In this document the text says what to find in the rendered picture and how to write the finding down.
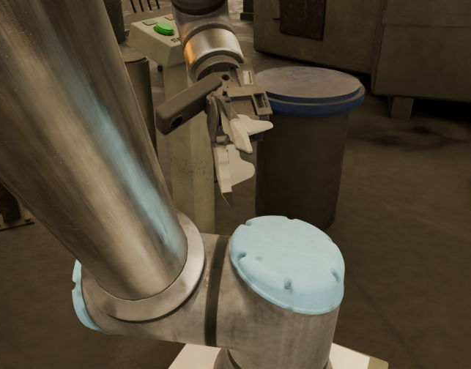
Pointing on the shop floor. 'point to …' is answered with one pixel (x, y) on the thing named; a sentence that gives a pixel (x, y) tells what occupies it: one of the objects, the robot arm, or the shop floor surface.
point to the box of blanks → (426, 53)
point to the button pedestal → (193, 176)
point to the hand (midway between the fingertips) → (235, 184)
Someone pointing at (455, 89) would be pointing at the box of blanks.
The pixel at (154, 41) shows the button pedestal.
